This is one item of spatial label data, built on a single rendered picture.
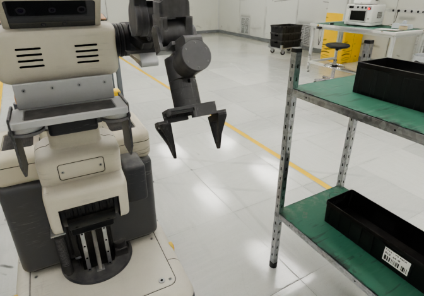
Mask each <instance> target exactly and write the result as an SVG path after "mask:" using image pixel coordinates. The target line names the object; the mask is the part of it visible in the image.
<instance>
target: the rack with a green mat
mask: <svg viewBox="0 0 424 296"><path fill-rule="evenodd" d="M373 46H374V40H370V39H367V40H364V44H363V50H362V56H361V60H360V61H367V60H370V59H371V55H372V49H373ZM301 58H302V48H300V47H292V48H291V57H290V69H289V76H288V88H287V93H286V106H285V118H284V125H283V137H282V143H281V155H280V167H279V174H278V185H277V192H276V204H275V211H274V222H273V234H272V241H271V253H270V260H269V266H270V267H271V268H276V267H277V263H278V253H279V246H280V236H281V226H282V222H283V223H284V224H285V225H286V226H287V227H289V228H290V229H291V230H292V231H294V232H295V233H296V234H297V235H298V236H299V237H300V238H301V239H303V240H304V241H305V242H306V243H308V245H309V246H311V247H312V248H313V249H314V250H316V251H317V252H318V253H319V254H320V255H321V256H322V257H324V258H325V259H326V260H327V261H329V262H330V263H331V264H332V265H333V266H334V267H335V268H336V269H338V270H339V271H340V272H341V273H342V274H344V275H345V276H346V277H347V278H348V279H349V280H351V281H352V282H353V283H354V284H355V285H356V286H357V287H358V288H360V289H361V290H362V291H363V292H365V293H366V294H367V295H368V296H424V294H423V293H421V292H420V291H419V290H417V289H416V288H415V287H414V286H412V285H411V284H409V283H408V282H407V281H405V280H404V279H402V278H401V277H400V276H399V275H397V274H396V273H395V272H393V271H392V270H390V269H389V268H388V267H387V266H385V265H384V264H382V263H381V262H380V261H378V260H377V259H375V258H374V257H373V256H371V255H370V254H369V253H368V252H366V251H364V250H363V249H362V248H361V247H359V246H358V245H356V244H355V243H354V242H353V241H351V240H350V239H349V238H347V237H346V236H344V235H343V234H342V233H341V232H339V231H337V230H336V229H335V228H334V227H332V226H331V225H330V224H328V223H327V222H325V221H324V219H325V214H326V206H327V204H326V202H327V199H329V198H332V197H334V196H337V195H339V194H341V193H344V192H346V191H349V190H348V189H347V188H345V187H344V185H345V180H346V174H347V170H348V165H349V161H350V155H351V150H352V146H353V140H354V137H355V131H356V125H357V122H358V121H360V122H363V123H365V124H368V125H370V126H373V127H376V128H379V129H381V130H383V131H387V132H388V133H392V134H395V135H397V136H400V137H402V138H405V139H408V140H410V141H413V142H415V143H418V144H421V145H423V146H424V112H420V111H417V110H413V109H409V108H406V107H402V106H400V105H396V104H392V103H389V102H385V101H383V100H379V99H376V98H372V97H368V96H365V95H361V94H359V93H355V92H353V85H354V82H355V76H356V75H351V76H345V77H340V78H334V79H330V80H324V81H317V82H313V83H306V84H302V85H298V81H299V75H300V65H301ZM297 98H299V99H302V100H304V101H307V102H310V103H312V104H315V105H318V106H320V107H323V108H325V109H328V110H331V111H333V112H336V113H339V114H341V115H345V116H346V117H349V121H348V127H347V131H346V138H345V141H344V147H343V153H342V157H341V163H340V167H339V173H338V179H337V183H336V186H334V187H332V188H330V189H327V190H325V191H322V192H319V193H317V194H315V195H312V196H309V197H307V198H305V199H302V200H300V201H297V202H295V203H292V204H289V205H288V206H285V207H284V203H285V193H286V183H287V177H288V167H289V161H290V150H291V145H292V134H293V124H294V118H295V107H296V102H297Z"/></svg>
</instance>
